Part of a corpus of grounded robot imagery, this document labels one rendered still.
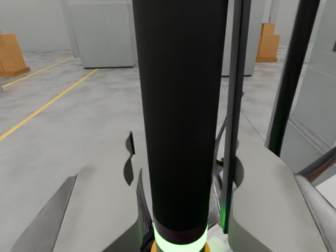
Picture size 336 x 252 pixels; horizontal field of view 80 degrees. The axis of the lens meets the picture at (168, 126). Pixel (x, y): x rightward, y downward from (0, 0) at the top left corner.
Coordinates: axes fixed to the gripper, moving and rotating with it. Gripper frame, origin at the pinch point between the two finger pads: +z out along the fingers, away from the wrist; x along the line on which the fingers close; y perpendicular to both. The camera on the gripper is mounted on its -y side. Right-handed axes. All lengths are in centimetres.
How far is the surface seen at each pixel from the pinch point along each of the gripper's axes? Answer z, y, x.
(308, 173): 7.2, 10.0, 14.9
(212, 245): -0.8, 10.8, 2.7
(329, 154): 10.8, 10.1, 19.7
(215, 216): 21.9, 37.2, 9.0
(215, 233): 0.4, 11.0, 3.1
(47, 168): 173, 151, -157
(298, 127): 93, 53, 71
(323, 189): 21.9, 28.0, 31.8
